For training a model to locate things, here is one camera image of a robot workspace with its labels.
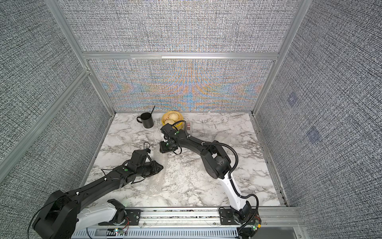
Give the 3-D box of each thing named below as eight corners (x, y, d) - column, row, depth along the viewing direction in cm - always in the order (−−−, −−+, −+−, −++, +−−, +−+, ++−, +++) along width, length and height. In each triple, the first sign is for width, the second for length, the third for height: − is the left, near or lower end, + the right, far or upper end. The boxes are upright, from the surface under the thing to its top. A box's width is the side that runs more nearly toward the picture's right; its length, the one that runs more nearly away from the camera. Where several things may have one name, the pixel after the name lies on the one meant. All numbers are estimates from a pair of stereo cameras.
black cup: (139, 122, 115) (136, 115, 109) (147, 116, 119) (145, 109, 113) (148, 130, 110) (145, 123, 104) (156, 124, 114) (154, 116, 108)
